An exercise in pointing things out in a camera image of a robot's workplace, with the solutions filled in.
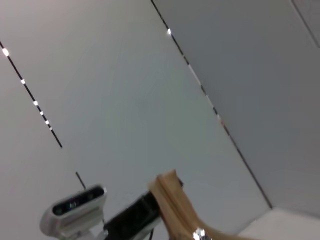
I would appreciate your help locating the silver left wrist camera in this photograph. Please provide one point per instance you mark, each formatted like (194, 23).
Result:
(75, 210)

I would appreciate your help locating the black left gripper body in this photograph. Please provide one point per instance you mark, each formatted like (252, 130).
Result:
(130, 217)

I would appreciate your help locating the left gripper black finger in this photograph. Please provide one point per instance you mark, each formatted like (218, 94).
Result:
(180, 182)

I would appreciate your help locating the silver zipper pull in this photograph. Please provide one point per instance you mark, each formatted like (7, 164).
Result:
(200, 234)

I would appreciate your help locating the khaki fabric food bag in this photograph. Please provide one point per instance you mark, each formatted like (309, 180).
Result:
(180, 212)

